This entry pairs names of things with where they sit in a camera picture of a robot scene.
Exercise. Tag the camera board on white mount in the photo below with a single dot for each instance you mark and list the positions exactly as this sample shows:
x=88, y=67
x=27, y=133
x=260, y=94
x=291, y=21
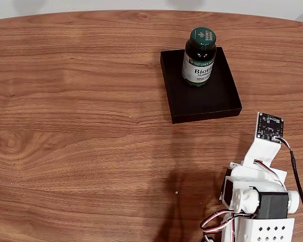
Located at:
x=263, y=151

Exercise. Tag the shallow black cardboard box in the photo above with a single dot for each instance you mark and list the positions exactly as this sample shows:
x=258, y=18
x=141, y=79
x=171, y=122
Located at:
x=204, y=100

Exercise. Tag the green pill bottle white label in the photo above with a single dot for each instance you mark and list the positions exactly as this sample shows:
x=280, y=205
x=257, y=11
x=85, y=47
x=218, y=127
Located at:
x=198, y=73

